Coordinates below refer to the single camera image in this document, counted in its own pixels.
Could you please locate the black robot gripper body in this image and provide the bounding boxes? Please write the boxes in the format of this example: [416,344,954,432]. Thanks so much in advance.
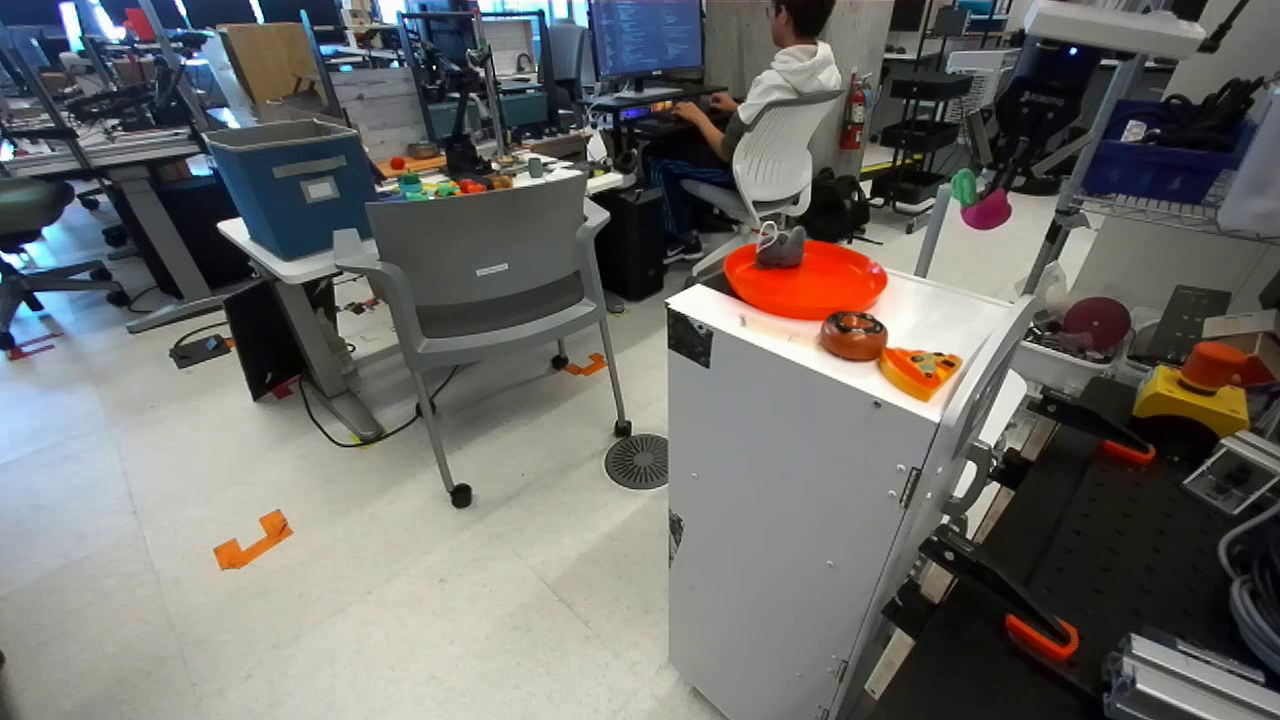
[990,44,1098,196]

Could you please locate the purple plush toy green leaves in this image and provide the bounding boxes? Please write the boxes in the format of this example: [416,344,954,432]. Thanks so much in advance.
[949,170,1011,234]

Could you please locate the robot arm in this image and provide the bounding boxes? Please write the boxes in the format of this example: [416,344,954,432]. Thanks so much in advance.
[987,0,1207,191]

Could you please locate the orange toy pizza slice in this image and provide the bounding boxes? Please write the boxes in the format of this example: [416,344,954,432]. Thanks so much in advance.
[876,348,959,400]

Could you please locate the dark grey plush toy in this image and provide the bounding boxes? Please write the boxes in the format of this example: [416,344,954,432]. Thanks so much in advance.
[756,225,808,267]

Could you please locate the brown toy donut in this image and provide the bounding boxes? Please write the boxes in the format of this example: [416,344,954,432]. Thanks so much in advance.
[819,311,886,362]

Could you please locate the white toy kitchen cabinet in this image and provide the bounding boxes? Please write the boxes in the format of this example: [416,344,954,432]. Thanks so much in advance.
[669,273,1035,720]

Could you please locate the orange round plate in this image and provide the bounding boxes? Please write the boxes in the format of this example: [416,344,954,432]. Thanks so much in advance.
[723,241,886,321]

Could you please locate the yellow emergency stop button box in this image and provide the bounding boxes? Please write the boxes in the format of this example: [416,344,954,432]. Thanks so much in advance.
[1130,340,1269,438]

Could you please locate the left orange black clamp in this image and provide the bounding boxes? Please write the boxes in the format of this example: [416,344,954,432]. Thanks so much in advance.
[1033,390,1155,467]

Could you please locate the orange black clamp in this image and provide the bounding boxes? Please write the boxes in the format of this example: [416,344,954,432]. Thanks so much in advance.
[920,530,1082,668]
[1033,390,1155,467]

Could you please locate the person in white hoodie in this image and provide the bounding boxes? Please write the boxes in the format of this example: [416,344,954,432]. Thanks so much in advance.
[642,0,845,261]

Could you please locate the computer monitor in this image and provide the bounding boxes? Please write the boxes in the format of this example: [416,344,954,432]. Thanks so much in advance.
[587,0,704,85]

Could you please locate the black perforated breadboard table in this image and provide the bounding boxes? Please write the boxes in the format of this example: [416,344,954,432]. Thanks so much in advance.
[841,382,1246,720]

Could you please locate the right orange black clamp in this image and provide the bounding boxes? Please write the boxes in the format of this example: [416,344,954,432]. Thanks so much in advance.
[920,530,1082,668]

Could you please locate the grey plastic chair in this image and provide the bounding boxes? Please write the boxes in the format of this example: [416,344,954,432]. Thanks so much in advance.
[331,171,632,508]

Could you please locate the blue storage bin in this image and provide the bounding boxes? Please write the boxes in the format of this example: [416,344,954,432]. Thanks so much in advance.
[208,121,376,261]

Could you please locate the aluminium extrusion rail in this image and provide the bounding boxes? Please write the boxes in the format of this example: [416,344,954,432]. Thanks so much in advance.
[1104,632,1280,720]

